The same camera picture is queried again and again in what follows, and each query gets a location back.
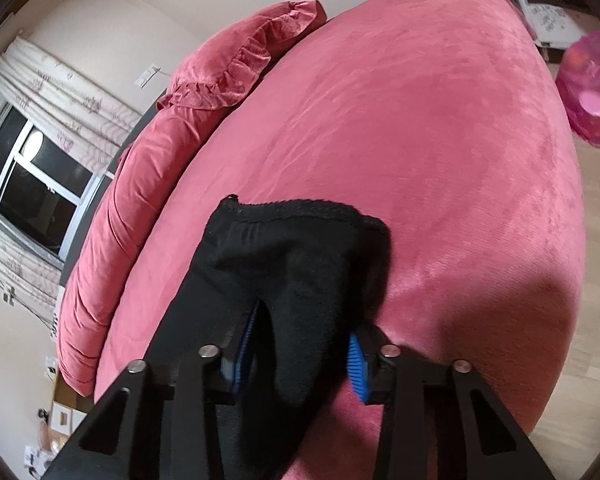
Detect black pants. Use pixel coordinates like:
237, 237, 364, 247
146, 195, 390, 479

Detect white product box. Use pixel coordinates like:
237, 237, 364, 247
48, 402, 86, 437

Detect pink bed with cover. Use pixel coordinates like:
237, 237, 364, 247
92, 0, 584, 479

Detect patterned curtain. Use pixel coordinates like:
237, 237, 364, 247
0, 38, 140, 325

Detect pink plastic bag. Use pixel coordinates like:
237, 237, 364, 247
555, 30, 600, 148

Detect red folded duvet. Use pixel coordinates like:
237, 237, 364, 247
56, 0, 327, 396

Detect window with white frame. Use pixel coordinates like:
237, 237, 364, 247
0, 104, 102, 268

